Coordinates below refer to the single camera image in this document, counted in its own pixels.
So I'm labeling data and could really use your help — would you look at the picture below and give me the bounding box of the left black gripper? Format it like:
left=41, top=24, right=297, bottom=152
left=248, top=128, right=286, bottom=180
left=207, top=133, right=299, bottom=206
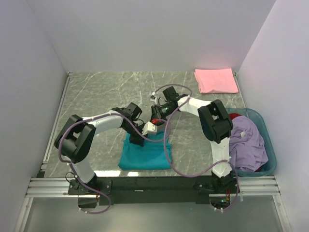
left=123, top=121, right=149, bottom=147

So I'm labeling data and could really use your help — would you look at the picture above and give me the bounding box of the teal t shirt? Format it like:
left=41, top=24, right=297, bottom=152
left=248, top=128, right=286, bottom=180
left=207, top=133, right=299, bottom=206
left=118, top=134, right=171, bottom=171

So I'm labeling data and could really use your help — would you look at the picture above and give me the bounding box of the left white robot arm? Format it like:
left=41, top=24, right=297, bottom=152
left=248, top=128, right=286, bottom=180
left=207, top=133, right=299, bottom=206
left=55, top=103, right=145, bottom=194

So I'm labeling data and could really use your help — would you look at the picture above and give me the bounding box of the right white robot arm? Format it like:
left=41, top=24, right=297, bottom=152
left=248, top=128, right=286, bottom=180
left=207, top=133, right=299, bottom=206
left=150, top=85, right=233, bottom=193

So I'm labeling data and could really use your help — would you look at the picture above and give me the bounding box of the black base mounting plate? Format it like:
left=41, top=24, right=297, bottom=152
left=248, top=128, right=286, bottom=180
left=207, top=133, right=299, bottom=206
left=68, top=175, right=238, bottom=207

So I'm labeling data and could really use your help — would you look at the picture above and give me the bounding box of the folded pink t shirt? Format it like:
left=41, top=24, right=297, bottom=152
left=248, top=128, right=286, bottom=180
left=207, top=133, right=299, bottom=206
left=194, top=68, right=239, bottom=94

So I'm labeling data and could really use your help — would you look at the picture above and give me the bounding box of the red t shirt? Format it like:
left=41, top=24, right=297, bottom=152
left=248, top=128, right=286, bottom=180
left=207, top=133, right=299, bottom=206
left=229, top=113, right=241, bottom=120

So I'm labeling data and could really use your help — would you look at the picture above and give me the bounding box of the lavender t shirt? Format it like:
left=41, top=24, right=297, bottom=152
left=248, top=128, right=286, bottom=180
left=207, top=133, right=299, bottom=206
left=229, top=116, right=268, bottom=173

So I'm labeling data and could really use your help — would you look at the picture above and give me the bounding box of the teal plastic laundry basket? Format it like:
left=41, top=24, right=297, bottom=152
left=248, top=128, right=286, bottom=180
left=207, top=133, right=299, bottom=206
left=227, top=108, right=277, bottom=177

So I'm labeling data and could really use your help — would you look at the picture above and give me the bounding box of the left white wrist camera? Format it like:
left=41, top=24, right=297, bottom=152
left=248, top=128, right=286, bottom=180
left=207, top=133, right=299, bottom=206
left=142, top=121, right=158, bottom=136

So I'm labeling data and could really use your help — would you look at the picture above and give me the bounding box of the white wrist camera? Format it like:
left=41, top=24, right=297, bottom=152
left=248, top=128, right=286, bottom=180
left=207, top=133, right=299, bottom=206
left=150, top=92, right=160, bottom=104
left=142, top=121, right=158, bottom=136

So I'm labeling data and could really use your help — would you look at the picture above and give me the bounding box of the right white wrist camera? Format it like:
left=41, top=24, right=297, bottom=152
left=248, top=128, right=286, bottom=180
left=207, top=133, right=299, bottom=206
left=150, top=92, right=160, bottom=104

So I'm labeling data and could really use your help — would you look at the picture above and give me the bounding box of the aluminium frame rail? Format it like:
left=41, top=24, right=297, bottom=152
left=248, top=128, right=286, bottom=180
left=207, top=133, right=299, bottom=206
left=25, top=176, right=281, bottom=198

